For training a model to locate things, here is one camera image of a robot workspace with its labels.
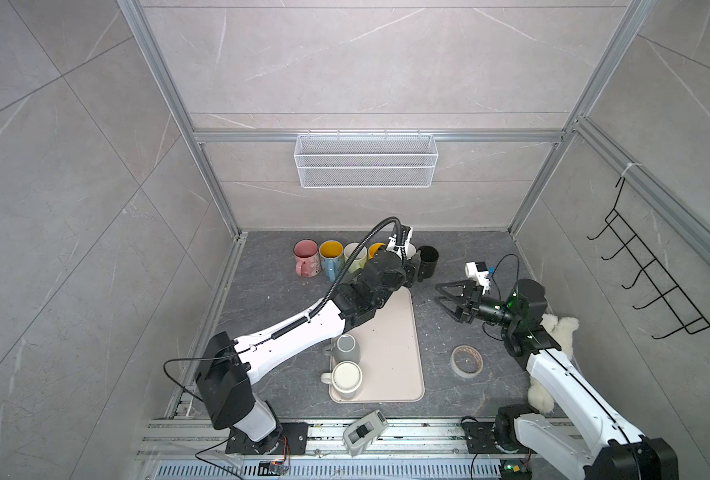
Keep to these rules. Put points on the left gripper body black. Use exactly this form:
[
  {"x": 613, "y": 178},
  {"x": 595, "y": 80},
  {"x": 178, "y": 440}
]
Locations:
[{"x": 400, "y": 275}]

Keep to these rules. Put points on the grey camera box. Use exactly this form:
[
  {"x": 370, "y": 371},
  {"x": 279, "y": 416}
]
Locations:
[{"x": 359, "y": 435}]

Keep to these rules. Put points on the white wire mesh basket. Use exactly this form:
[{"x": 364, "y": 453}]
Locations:
[{"x": 352, "y": 161}]

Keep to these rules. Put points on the white mug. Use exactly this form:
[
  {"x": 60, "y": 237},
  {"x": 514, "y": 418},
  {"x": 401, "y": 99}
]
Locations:
[{"x": 346, "y": 379}]

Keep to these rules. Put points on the tape roll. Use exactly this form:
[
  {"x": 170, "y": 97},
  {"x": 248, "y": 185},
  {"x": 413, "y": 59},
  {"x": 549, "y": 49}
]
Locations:
[{"x": 466, "y": 362}]

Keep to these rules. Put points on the black wire hook rack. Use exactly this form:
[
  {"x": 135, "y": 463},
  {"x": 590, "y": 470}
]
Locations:
[{"x": 666, "y": 289}]

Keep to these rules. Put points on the white teddy bear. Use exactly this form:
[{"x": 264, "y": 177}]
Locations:
[{"x": 562, "y": 331}]

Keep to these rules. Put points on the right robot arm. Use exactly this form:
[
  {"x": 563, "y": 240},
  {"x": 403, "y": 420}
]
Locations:
[{"x": 610, "y": 447}]

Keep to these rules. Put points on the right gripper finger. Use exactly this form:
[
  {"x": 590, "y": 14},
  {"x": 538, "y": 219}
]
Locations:
[
  {"x": 455, "y": 287},
  {"x": 459, "y": 312}
]

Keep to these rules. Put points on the black mug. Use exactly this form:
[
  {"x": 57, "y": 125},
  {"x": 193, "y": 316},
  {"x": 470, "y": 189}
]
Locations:
[{"x": 428, "y": 257}]

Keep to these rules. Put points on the light green mug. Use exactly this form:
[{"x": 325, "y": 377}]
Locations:
[{"x": 359, "y": 256}]

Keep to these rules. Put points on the yellow mug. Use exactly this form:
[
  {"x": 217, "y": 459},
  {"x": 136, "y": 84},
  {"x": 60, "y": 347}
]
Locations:
[{"x": 374, "y": 248}]

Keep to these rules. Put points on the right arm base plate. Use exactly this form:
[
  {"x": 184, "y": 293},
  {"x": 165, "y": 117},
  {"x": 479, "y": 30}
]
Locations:
[{"x": 481, "y": 439}]

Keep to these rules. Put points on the blue butterfly mug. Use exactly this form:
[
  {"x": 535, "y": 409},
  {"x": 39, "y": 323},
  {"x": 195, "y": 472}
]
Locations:
[{"x": 332, "y": 259}]

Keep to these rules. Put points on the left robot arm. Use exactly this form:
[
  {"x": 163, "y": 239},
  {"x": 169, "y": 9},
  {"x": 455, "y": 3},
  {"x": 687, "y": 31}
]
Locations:
[{"x": 230, "y": 367}]

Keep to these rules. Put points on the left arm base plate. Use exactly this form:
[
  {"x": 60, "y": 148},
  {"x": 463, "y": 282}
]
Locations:
[{"x": 289, "y": 437}]

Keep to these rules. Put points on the grey mug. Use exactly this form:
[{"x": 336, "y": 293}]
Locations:
[{"x": 343, "y": 348}]

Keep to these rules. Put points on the dark green mug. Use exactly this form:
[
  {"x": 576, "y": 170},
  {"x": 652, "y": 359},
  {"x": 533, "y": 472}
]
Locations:
[{"x": 409, "y": 249}]

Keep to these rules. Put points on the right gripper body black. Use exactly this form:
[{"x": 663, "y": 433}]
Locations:
[{"x": 489, "y": 310}]

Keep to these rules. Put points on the beige plastic tray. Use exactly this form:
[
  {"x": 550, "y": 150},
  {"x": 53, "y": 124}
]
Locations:
[{"x": 389, "y": 355}]

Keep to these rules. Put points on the pink patterned mug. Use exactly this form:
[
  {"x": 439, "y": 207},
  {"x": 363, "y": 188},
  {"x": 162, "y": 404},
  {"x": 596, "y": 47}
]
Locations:
[{"x": 307, "y": 258}]

